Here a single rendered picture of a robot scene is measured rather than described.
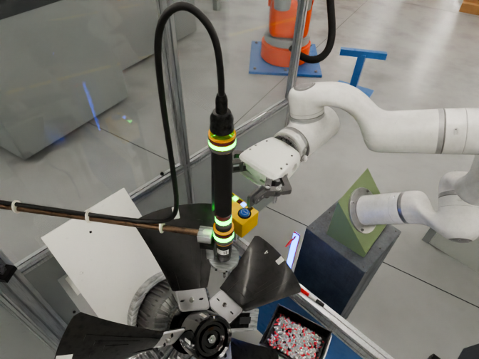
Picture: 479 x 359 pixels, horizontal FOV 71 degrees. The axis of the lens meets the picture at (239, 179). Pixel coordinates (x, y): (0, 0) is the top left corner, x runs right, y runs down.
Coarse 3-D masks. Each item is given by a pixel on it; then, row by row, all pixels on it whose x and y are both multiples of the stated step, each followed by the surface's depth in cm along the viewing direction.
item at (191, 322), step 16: (176, 320) 92; (192, 320) 87; (208, 320) 85; (224, 320) 88; (192, 336) 83; (208, 336) 86; (224, 336) 89; (192, 352) 83; (208, 352) 85; (224, 352) 87
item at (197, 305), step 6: (198, 288) 90; (204, 288) 89; (180, 294) 91; (186, 294) 91; (192, 294) 90; (198, 294) 90; (204, 294) 89; (180, 300) 91; (186, 300) 91; (198, 300) 90; (204, 300) 90; (180, 306) 92; (186, 306) 91; (192, 306) 91; (198, 306) 90; (204, 306) 90
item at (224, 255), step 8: (216, 96) 47; (224, 96) 46; (216, 104) 47; (224, 104) 47; (216, 112) 48; (224, 112) 48; (216, 120) 48; (224, 120) 48; (232, 120) 49; (216, 128) 49; (224, 128) 49; (232, 128) 50; (216, 248) 73; (224, 248) 71; (224, 256) 74
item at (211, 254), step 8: (200, 232) 71; (200, 240) 71; (208, 240) 70; (200, 248) 72; (208, 248) 72; (232, 248) 78; (208, 256) 75; (216, 256) 76; (232, 256) 77; (216, 264) 75; (224, 264) 75; (232, 264) 75
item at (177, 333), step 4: (164, 332) 82; (168, 332) 82; (172, 332) 83; (176, 332) 84; (180, 332) 85; (164, 336) 84; (168, 336) 85; (176, 336) 87; (160, 340) 85; (164, 340) 86; (172, 340) 88; (160, 344) 87; (168, 344) 89
